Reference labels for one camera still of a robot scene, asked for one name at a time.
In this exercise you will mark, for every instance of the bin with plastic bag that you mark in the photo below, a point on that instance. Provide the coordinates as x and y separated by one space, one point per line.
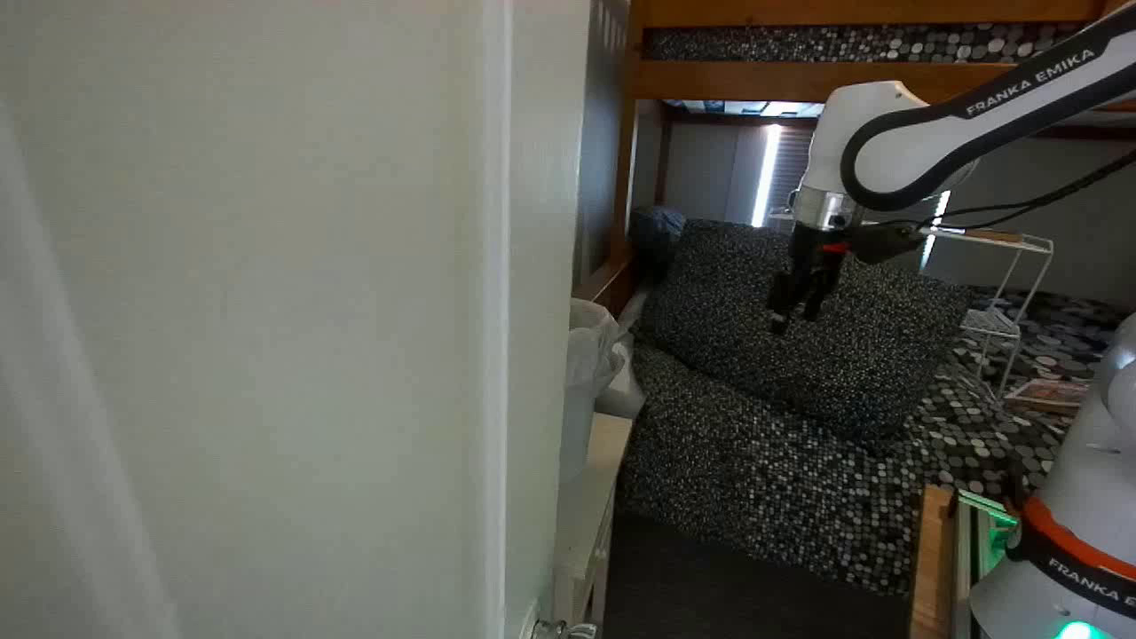
589 357

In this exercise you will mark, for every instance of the black dotted pillow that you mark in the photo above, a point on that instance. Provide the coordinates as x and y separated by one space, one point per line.
804 357

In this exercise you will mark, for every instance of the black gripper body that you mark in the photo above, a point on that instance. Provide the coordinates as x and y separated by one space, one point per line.
819 252

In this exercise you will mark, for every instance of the wooden base board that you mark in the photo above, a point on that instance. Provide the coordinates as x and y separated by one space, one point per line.
935 554

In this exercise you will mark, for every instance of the white nightstand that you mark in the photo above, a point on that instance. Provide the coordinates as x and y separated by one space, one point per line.
589 519

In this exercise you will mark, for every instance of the aluminium base frame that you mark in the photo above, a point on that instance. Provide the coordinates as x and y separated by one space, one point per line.
991 524

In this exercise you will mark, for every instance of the dotted bunk mattress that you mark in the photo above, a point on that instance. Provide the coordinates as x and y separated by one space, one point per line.
828 42

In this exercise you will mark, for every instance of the wooden bunk bed frame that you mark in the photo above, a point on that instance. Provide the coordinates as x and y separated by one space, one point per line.
757 79

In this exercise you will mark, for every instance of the blue cushion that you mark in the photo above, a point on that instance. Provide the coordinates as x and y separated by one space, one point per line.
661 227

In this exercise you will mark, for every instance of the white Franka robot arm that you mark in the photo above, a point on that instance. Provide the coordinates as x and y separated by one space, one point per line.
1006 106

